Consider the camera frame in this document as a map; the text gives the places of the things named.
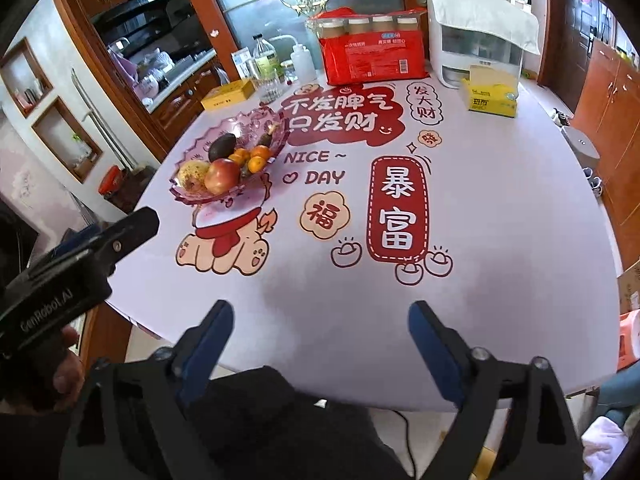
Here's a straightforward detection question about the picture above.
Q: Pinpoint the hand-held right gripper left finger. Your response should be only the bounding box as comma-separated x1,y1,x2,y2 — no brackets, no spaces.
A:
60,300,236,480

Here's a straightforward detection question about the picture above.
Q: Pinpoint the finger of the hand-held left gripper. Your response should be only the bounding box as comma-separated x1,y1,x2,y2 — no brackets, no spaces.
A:
30,206,161,277
52,224,108,256

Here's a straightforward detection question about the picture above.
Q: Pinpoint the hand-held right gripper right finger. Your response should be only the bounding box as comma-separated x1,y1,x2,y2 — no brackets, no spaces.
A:
407,300,585,480

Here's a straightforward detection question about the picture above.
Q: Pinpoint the yellow pear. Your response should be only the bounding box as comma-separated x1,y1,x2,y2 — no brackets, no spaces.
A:
177,160,210,193

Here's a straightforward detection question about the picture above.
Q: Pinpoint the red apple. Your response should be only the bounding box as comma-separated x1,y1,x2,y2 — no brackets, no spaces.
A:
204,158,242,196

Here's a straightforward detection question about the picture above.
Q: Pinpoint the dark avocado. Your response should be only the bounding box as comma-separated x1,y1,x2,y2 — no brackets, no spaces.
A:
208,132,237,160

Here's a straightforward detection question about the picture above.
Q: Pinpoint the pink glass fruit bowl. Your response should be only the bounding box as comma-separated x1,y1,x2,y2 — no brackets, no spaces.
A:
169,107,292,207

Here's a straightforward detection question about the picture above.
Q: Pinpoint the person's left hand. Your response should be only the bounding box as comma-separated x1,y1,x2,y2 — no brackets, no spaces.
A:
50,325,86,403

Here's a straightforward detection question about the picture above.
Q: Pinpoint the red lidded jar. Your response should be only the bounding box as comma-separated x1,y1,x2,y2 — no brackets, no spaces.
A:
97,165,128,198

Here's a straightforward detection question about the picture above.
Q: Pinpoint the person's black clothing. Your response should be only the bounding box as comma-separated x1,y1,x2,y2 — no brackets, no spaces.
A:
175,365,416,480

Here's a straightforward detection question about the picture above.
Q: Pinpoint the printed table cover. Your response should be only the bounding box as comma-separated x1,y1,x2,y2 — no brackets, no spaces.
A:
105,77,623,413

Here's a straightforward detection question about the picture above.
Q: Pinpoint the wooden kitchen counter cabinet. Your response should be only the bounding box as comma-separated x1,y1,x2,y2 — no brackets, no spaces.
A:
145,55,223,131

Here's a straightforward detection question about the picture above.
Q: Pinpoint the pink plastic bag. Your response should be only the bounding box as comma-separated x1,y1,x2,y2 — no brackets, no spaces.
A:
109,40,141,86

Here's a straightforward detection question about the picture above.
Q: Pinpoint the flat yellow box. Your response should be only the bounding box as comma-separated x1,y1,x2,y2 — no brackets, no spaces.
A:
201,79,256,111

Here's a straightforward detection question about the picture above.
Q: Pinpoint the blue cloth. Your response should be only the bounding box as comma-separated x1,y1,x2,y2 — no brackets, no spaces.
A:
597,362,640,423

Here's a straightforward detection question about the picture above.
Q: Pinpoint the pink plastic stool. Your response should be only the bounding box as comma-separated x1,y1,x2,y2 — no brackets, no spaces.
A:
617,309,640,361

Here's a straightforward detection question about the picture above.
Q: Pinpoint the clear drinking glass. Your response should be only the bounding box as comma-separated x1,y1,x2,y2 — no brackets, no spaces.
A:
257,71,282,103

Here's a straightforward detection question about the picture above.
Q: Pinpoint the white carton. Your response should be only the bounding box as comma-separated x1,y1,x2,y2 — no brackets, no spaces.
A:
231,49,257,82

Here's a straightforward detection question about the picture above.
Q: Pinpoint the white fabric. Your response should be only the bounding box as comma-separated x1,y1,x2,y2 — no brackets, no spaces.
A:
582,412,640,480

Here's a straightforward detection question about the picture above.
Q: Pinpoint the cardboard box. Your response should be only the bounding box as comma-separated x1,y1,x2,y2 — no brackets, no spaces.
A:
617,265,640,313

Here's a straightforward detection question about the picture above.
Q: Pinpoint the white plastic squeeze bottle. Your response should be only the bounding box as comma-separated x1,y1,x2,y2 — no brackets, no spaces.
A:
272,35,312,83

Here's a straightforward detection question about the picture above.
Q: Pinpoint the white trash bin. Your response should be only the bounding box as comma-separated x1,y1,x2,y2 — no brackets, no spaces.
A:
559,126,601,162

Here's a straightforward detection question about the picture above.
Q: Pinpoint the yellow tissue box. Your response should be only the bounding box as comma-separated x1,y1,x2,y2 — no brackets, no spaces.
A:
460,65,521,119

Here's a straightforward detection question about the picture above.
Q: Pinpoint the wooden tall cabinet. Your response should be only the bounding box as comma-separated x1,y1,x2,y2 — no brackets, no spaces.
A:
570,40,640,261

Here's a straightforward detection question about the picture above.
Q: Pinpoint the white countertop appliance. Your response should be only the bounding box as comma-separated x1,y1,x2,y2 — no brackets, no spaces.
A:
426,0,541,90

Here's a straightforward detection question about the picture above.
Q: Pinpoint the white cloth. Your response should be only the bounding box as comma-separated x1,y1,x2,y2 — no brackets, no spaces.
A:
427,0,542,56

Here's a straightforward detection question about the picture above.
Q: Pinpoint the black cable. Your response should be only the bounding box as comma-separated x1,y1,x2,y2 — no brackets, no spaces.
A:
390,410,416,478

